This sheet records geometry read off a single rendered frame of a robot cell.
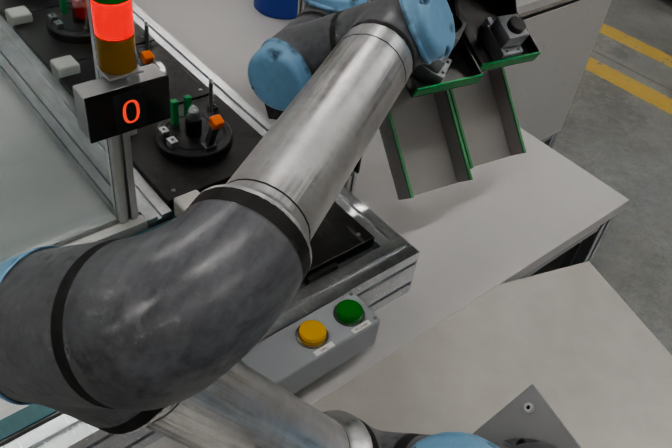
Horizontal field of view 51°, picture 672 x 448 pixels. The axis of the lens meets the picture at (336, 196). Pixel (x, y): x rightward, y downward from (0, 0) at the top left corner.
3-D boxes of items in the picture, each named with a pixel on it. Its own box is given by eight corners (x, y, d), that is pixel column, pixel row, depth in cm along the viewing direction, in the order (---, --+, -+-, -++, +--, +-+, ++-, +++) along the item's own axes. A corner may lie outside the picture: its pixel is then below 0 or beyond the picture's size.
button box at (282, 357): (375, 343, 109) (381, 318, 105) (263, 413, 98) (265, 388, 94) (347, 314, 113) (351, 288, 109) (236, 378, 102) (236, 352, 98)
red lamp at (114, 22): (141, 35, 91) (138, 0, 88) (104, 45, 88) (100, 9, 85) (123, 19, 94) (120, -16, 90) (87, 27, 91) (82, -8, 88)
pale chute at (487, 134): (511, 155, 135) (526, 152, 131) (457, 171, 130) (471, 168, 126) (473, 14, 135) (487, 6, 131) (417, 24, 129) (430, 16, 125)
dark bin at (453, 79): (477, 83, 115) (499, 57, 109) (411, 98, 110) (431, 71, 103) (405, -49, 123) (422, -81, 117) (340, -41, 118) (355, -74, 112)
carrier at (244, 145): (283, 163, 132) (288, 108, 124) (168, 210, 119) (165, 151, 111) (214, 101, 145) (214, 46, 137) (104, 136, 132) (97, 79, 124)
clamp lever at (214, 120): (216, 146, 126) (225, 121, 120) (206, 149, 125) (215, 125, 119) (206, 130, 127) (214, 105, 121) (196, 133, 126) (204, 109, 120)
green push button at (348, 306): (366, 320, 106) (368, 311, 104) (346, 332, 103) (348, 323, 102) (349, 303, 108) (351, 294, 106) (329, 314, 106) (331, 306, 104)
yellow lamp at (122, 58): (144, 69, 94) (141, 36, 91) (108, 79, 91) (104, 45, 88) (126, 52, 97) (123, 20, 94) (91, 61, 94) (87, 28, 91)
